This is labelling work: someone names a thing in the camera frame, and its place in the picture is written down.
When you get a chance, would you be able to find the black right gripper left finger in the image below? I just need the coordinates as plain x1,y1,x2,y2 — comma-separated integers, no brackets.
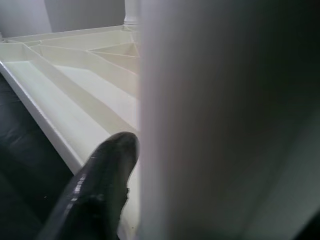
37,131,140,240

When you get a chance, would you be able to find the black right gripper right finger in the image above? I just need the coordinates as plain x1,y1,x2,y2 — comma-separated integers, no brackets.
292,204,320,240

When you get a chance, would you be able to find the white plastic table top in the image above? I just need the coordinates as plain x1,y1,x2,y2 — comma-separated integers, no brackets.
0,23,141,240

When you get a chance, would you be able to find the white plastic table leg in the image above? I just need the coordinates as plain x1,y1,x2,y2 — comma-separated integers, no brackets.
137,0,320,240
123,0,141,26

